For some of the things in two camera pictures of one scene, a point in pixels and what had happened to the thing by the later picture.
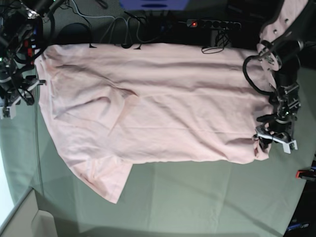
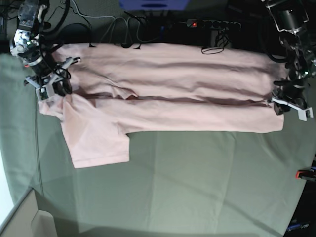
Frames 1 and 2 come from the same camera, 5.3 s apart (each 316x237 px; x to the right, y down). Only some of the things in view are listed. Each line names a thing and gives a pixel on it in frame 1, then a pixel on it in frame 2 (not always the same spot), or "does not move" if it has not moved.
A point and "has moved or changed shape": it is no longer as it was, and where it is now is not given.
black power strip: [216, 24] does not move
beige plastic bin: [25, 219] does not move
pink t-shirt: [110, 106] has moved or changed shape
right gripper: [278, 126] -> [294, 94]
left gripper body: [10, 92] -> [45, 84]
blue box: [155, 5] does not move
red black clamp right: [306, 174] does not move
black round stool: [74, 32] does not move
